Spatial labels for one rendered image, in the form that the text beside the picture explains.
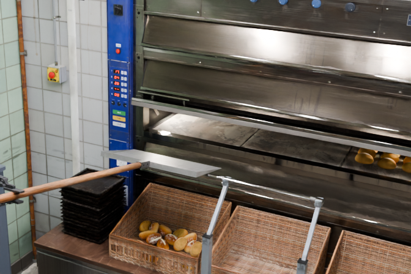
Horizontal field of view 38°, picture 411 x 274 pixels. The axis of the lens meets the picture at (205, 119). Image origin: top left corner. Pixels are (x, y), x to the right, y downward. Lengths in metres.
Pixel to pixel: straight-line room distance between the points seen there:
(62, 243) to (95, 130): 0.73
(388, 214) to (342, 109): 0.61
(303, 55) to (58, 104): 1.66
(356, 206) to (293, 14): 1.07
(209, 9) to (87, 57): 0.87
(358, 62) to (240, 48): 0.63
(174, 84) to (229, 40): 0.43
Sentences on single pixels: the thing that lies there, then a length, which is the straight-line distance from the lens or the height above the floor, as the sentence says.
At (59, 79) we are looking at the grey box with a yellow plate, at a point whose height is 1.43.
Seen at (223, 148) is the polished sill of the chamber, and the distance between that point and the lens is 3.40.
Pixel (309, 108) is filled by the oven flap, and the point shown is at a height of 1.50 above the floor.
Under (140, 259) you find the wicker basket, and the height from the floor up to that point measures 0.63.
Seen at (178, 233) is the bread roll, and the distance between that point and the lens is 3.59.
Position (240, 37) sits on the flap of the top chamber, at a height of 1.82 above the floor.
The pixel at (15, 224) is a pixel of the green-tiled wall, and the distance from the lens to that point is 4.31.
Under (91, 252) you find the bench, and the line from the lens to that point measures 3.54.
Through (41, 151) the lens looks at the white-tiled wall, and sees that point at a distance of 4.14.
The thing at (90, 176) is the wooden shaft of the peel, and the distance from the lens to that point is 2.55.
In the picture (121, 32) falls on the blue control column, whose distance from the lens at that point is 3.49.
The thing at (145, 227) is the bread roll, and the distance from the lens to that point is 3.65.
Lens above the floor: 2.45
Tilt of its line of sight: 19 degrees down
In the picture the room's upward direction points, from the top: 2 degrees clockwise
